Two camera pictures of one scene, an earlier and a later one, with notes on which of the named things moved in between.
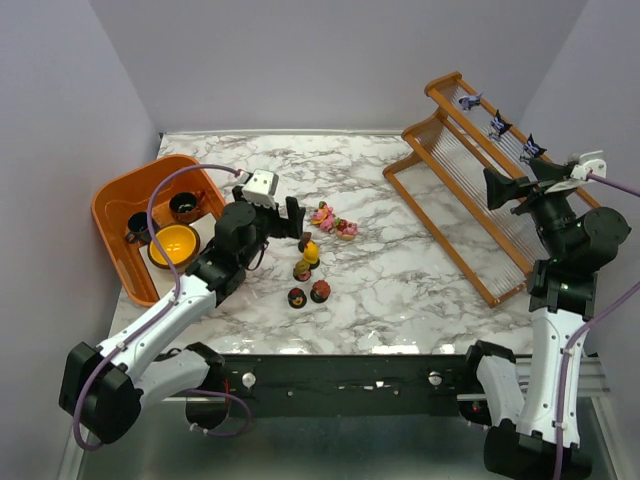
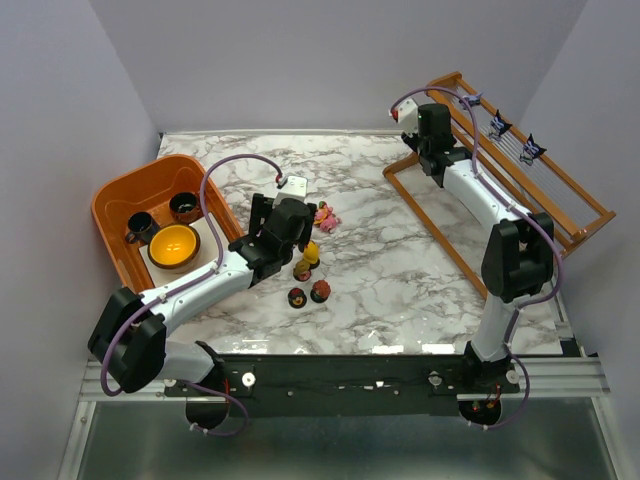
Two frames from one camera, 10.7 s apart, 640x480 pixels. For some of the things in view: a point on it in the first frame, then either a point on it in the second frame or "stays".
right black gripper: [531, 191] → [417, 143]
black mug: [138, 224] stays
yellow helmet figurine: [311, 252] stays
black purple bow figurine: [498, 126] stays
